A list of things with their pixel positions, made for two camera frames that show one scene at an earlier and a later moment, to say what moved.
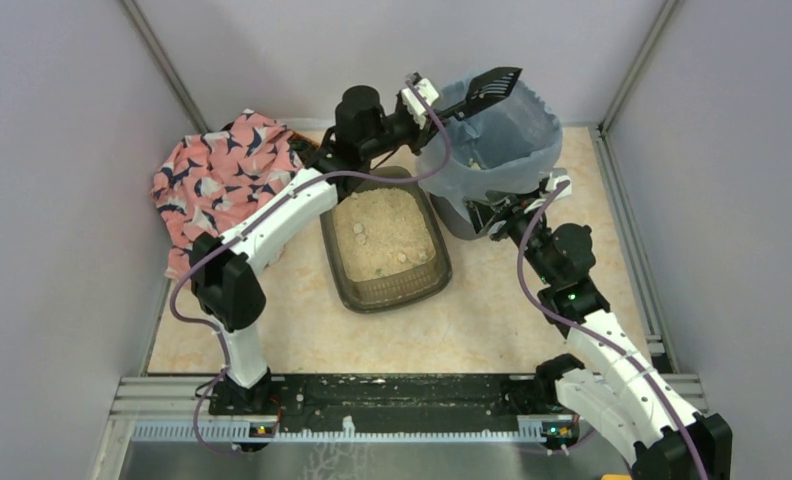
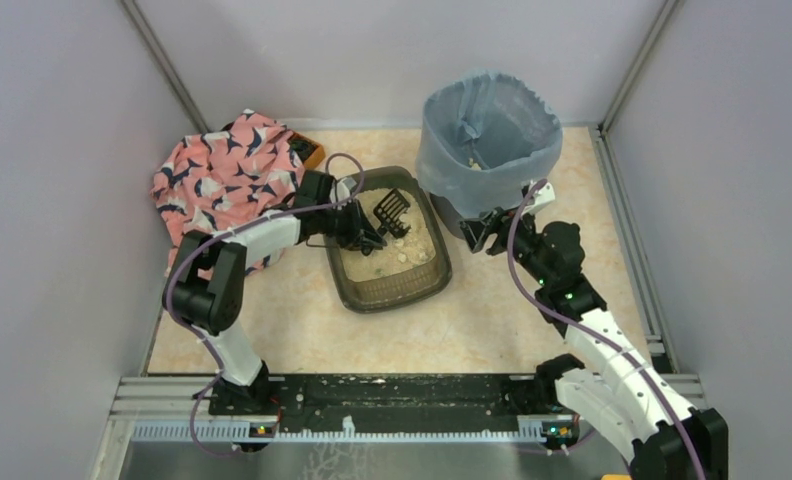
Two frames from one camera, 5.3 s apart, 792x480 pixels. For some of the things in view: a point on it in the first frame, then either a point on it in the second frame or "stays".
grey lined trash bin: [507, 147] stays
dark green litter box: [380, 247] stays
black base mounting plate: [371, 400] stays
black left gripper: [440, 110] → [357, 229]
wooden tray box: [301, 146] stays
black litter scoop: [486, 89] → [390, 211]
